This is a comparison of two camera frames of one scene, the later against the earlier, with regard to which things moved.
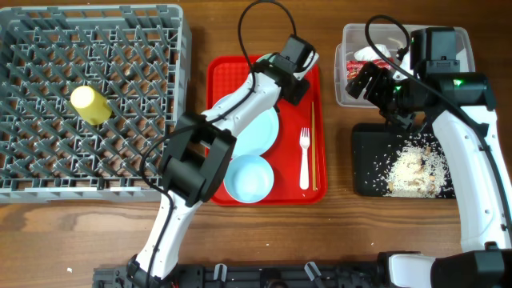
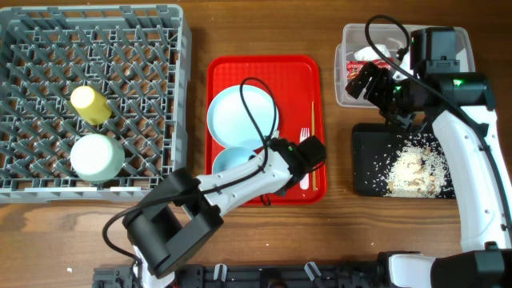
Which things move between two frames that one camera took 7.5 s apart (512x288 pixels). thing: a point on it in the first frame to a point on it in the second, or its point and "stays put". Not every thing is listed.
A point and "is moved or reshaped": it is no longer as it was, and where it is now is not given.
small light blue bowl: (248, 178) is moved or reshaped
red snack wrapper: (354, 67) stays put
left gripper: (297, 96) to (283, 191)
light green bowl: (266, 57) to (97, 157)
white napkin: (370, 53) stays put
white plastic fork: (305, 139) stays put
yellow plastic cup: (93, 107) stays put
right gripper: (382, 76) stays put
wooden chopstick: (314, 180) stays put
